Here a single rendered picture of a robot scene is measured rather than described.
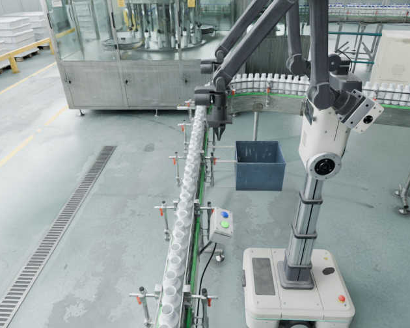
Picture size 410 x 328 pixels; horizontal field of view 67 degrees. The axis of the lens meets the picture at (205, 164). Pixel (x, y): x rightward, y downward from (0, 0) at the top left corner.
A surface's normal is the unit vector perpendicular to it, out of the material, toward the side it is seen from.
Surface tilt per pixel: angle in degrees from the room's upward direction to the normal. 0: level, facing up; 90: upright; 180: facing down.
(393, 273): 0
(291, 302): 0
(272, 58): 90
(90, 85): 90
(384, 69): 90
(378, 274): 0
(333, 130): 90
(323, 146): 101
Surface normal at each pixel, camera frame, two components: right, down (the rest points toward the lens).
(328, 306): -0.02, -0.85
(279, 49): -0.04, 0.53
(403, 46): -0.36, 0.50
